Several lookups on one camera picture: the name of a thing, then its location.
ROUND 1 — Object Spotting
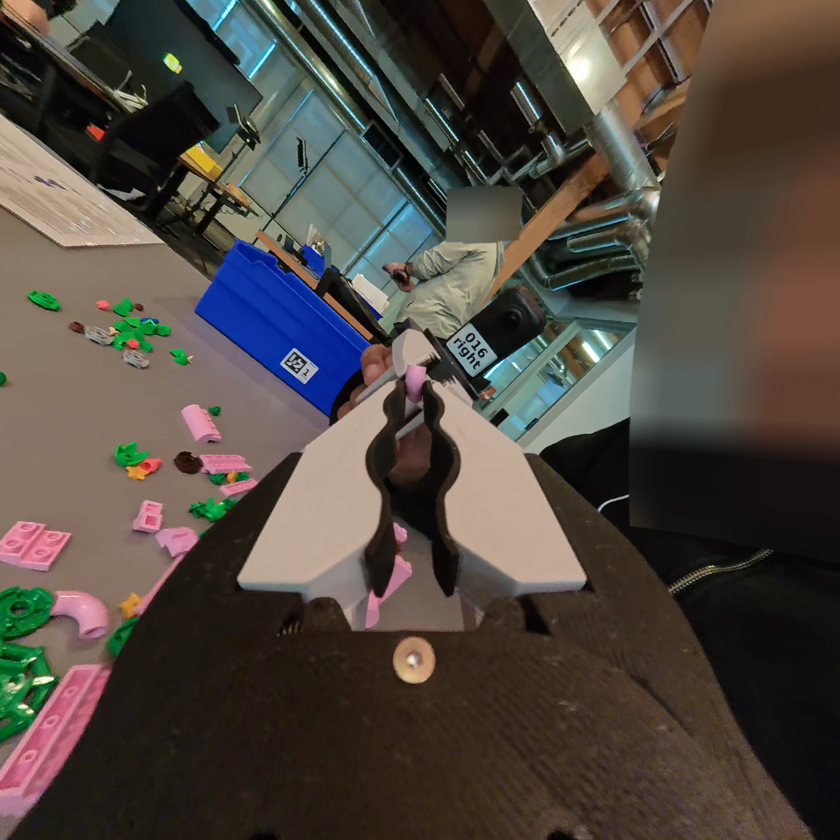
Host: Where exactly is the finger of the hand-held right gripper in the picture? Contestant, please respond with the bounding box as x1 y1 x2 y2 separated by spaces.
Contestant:
392 330 431 385

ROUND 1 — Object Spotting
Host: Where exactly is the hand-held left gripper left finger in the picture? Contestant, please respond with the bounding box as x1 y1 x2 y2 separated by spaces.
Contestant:
236 382 403 631

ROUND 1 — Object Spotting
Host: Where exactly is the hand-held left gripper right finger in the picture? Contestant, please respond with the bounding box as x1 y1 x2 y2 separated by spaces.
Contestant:
422 379 588 627

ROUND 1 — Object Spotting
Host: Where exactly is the wooden beam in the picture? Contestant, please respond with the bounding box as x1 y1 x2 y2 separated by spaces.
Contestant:
489 154 613 304

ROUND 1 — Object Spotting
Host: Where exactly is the blue plastic bin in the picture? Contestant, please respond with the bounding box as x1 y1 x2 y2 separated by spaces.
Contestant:
195 238 375 417

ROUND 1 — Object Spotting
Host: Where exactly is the cluster of small green pieces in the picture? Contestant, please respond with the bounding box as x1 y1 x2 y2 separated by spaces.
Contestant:
26 289 196 370

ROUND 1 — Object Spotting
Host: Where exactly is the pile of pink toy bricks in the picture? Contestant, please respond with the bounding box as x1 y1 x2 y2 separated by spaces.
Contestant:
0 403 260 815

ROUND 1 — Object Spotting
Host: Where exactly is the black office chair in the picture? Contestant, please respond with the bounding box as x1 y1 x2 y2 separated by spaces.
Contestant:
105 82 221 217

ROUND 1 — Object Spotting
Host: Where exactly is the black monitor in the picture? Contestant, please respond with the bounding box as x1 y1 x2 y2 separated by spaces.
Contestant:
105 0 263 155

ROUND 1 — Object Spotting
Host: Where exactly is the printed paper sheet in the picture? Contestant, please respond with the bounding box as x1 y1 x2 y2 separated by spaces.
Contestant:
0 115 165 248

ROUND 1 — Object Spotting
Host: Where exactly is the metal ventilation duct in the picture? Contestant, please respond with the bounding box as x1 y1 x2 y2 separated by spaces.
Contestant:
486 0 664 291

